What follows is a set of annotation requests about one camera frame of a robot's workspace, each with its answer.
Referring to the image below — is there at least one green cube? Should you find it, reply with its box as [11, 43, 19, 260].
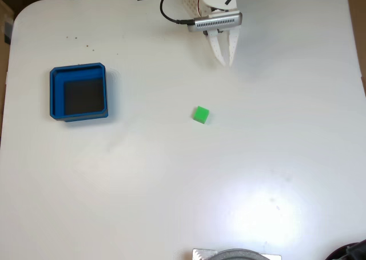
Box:
[192, 105, 210, 125]

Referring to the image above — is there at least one brown cardboard box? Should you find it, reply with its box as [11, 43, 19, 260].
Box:
[0, 0, 14, 46]

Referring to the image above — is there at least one silver camera box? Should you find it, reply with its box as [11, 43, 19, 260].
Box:
[187, 12, 243, 34]

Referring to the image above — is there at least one silver metal bracket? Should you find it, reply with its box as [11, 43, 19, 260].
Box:
[192, 248, 283, 260]

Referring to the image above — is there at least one dark round object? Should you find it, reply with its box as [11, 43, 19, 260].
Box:
[324, 239, 366, 260]

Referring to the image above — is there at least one blue square box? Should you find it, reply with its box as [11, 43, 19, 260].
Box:
[49, 62, 109, 123]

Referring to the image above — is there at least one grey round object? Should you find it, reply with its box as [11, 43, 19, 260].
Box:
[210, 248, 271, 260]

